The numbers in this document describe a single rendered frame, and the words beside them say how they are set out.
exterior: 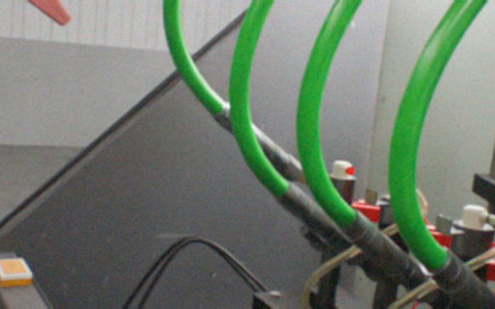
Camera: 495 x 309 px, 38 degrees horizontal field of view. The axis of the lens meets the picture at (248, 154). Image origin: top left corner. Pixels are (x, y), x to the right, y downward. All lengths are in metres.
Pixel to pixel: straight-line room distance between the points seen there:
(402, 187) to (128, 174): 0.57
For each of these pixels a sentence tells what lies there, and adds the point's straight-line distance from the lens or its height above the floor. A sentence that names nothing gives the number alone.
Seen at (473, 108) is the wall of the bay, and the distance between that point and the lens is 0.92.
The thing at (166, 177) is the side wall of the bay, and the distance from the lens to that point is 0.91.
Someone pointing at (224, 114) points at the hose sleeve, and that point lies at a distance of 0.57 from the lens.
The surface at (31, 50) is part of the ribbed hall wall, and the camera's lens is 7.01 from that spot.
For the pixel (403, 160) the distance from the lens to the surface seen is 0.36.
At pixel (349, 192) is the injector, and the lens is 0.64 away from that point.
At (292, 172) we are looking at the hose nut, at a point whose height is 1.11.
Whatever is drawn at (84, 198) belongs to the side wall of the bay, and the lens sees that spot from 0.88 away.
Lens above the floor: 1.22
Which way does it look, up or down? 9 degrees down
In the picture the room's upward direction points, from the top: 6 degrees clockwise
